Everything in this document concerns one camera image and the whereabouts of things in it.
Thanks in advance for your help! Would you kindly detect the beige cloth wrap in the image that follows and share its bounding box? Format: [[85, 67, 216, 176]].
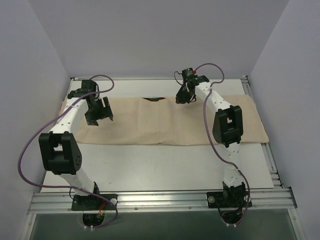
[[57, 94, 270, 146]]

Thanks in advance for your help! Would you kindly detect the steel instrument tray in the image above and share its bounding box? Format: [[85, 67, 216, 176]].
[[143, 96, 166, 102]]

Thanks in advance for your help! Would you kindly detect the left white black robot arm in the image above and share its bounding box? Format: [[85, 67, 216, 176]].
[[38, 78, 114, 210]]

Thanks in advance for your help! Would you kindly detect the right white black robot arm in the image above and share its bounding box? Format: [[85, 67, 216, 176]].
[[175, 68, 249, 207]]

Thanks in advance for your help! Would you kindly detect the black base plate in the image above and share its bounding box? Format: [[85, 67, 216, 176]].
[[71, 193, 118, 211], [206, 191, 248, 209]]

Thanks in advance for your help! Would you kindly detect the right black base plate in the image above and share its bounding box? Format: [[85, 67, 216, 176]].
[[206, 191, 248, 209]]

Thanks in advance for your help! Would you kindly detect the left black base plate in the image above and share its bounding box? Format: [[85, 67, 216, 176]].
[[71, 193, 118, 211]]

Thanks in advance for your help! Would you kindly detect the aluminium right side rail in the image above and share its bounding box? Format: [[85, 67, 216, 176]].
[[241, 77, 285, 189]]

